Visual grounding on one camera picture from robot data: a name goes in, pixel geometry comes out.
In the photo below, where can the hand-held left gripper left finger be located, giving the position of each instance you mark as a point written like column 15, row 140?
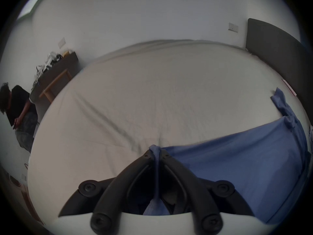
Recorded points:
column 115, row 190

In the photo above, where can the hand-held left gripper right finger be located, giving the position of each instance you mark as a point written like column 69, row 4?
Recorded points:
column 193, row 192

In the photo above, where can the blue shirt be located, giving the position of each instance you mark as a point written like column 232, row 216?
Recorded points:
column 244, row 160

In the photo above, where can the bed with beige sheet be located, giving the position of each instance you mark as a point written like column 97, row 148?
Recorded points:
column 151, row 94

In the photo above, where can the dark wooden desk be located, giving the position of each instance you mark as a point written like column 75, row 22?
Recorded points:
column 52, row 75

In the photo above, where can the small pink card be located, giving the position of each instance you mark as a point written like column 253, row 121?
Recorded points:
column 289, row 87

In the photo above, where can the dark padded headboard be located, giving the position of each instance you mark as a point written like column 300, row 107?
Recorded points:
column 276, row 48

